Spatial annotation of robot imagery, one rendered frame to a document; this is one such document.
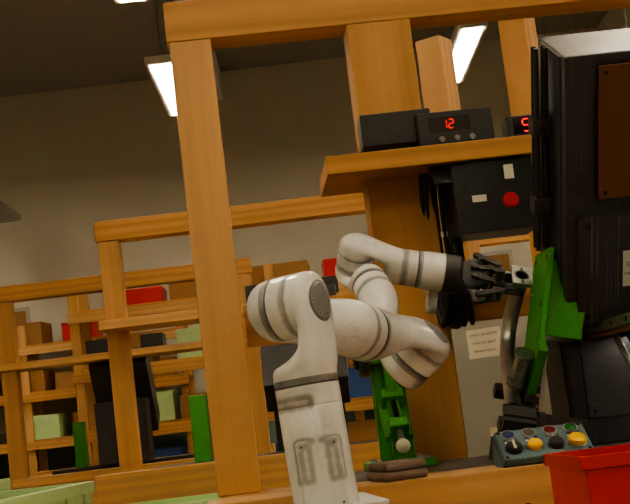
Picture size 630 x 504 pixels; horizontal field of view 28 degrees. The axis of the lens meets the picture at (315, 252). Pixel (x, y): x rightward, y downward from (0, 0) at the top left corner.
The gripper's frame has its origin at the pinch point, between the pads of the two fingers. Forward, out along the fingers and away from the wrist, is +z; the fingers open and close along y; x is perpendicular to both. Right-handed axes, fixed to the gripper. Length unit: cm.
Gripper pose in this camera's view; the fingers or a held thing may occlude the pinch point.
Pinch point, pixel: (514, 283)
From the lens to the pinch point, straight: 244.7
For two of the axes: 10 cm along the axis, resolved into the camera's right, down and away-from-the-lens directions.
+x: -1.3, 7.8, 6.2
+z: 9.9, 1.5, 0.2
